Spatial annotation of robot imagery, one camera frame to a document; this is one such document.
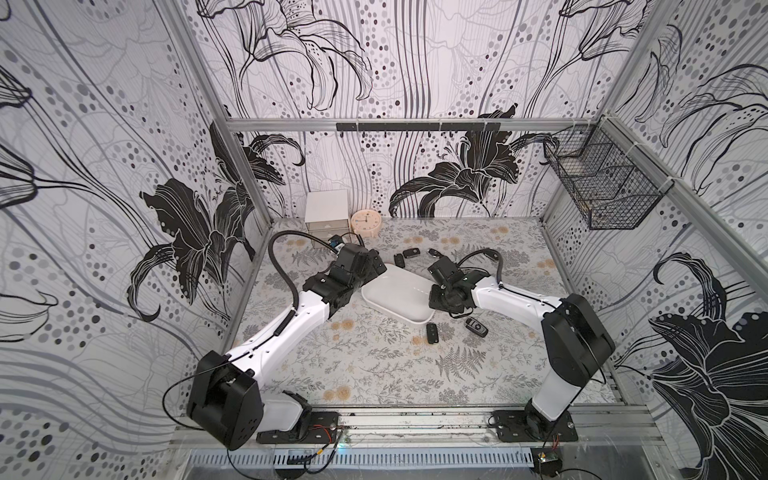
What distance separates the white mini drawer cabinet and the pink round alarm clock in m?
0.08

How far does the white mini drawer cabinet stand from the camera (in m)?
1.04

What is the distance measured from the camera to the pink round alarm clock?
3.74 ft
